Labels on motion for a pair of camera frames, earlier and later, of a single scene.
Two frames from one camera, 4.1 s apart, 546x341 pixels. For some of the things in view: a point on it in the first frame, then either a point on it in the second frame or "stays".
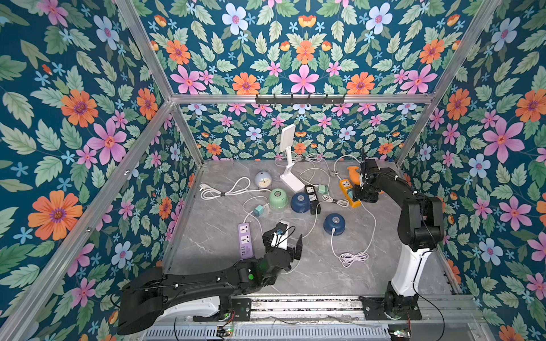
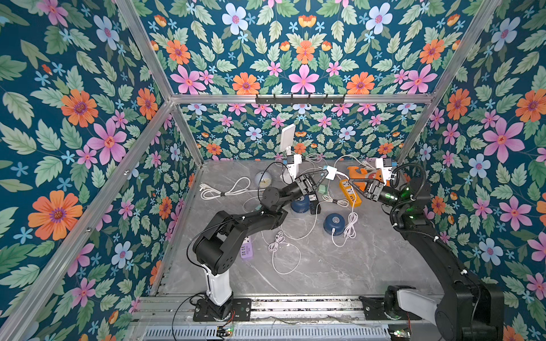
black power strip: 312,195 stays
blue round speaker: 334,220 stays
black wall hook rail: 299,100 stays
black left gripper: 289,252 → 303,185
